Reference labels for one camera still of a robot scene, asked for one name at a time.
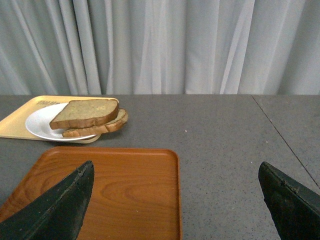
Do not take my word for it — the grey curtain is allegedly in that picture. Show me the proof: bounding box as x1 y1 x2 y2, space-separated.
0 0 320 95

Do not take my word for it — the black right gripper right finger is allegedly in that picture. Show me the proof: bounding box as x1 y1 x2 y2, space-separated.
258 161 320 240

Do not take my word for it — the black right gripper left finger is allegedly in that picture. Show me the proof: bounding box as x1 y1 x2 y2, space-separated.
0 160 95 240

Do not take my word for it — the yellow bear tray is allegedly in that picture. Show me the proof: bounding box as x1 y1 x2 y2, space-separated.
0 95 119 143

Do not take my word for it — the white plate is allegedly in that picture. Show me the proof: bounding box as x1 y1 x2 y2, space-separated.
25 103 96 142

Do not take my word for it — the bread slice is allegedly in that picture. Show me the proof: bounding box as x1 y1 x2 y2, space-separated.
49 99 119 130
62 108 129 138

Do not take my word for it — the brown wooden tray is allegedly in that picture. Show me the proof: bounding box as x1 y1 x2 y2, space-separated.
0 146 183 240

